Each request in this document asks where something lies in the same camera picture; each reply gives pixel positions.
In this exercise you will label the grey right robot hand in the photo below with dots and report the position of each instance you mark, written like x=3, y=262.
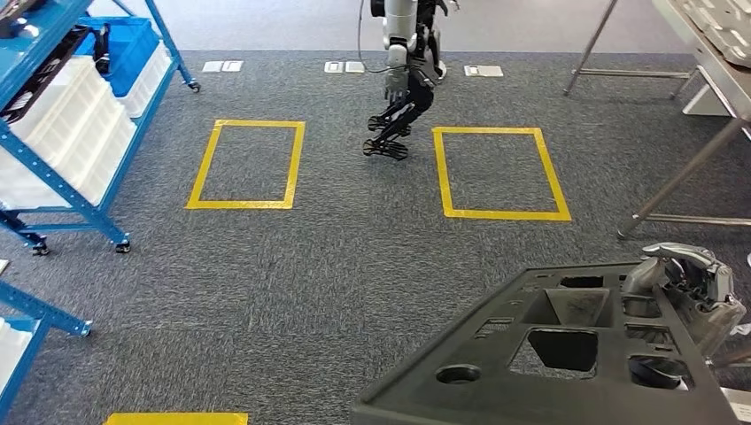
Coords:
x=704, y=305

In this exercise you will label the black panel part with cutouts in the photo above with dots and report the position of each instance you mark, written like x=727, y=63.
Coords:
x=528, y=399

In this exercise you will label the white partition board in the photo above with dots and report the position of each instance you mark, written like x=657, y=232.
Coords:
x=707, y=102

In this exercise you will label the stainless steel table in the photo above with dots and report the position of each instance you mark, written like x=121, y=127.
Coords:
x=704, y=64

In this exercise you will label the yellow floor tape square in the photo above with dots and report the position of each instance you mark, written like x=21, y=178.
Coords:
x=446, y=176
x=202, y=176

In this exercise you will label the white floor socket cover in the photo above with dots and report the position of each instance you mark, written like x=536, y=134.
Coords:
x=334, y=67
x=471, y=70
x=355, y=67
x=491, y=71
x=233, y=65
x=212, y=66

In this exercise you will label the silver and black humanoid robot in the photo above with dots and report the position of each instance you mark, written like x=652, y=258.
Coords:
x=402, y=29

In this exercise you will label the white plastic crate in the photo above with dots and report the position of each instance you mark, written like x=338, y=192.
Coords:
x=70, y=135
x=12, y=346
x=147, y=82

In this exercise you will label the blue plastic crate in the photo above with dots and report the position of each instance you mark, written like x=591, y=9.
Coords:
x=129, y=53

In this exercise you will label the black plastic crate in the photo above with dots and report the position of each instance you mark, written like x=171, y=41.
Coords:
x=41, y=76

